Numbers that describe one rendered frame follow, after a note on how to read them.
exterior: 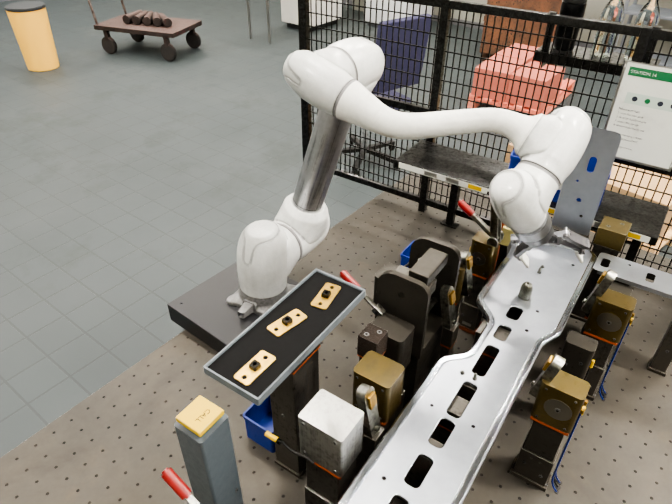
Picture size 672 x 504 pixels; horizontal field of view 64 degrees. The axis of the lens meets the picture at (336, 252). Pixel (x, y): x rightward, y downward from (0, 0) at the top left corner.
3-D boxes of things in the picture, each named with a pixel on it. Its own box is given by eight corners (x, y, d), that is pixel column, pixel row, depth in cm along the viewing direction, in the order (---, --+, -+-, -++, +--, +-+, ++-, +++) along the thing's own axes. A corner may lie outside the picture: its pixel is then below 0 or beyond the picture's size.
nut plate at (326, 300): (325, 310, 117) (325, 306, 116) (309, 305, 118) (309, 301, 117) (341, 287, 123) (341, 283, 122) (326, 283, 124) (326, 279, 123)
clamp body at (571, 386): (556, 500, 131) (598, 409, 110) (508, 475, 136) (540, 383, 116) (563, 479, 135) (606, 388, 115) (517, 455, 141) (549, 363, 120)
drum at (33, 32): (69, 66, 607) (52, 4, 569) (35, 75, 583) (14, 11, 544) (52, 59, 627) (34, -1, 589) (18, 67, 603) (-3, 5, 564)
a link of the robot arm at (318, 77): (341, 80, 122) (370, 65, 132) (278, 42, 126) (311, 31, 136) (325, 128, 131) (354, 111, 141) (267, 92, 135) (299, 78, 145)
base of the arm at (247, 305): (217, 310, 174) (216, 297, 171) (256, 273, 191) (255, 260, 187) (265, 330, 168) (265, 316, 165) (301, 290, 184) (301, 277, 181)
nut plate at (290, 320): (277, 337, 110) (277, 333, 109) (265, 328, 112) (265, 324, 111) (308, 317, 115) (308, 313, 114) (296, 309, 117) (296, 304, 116)
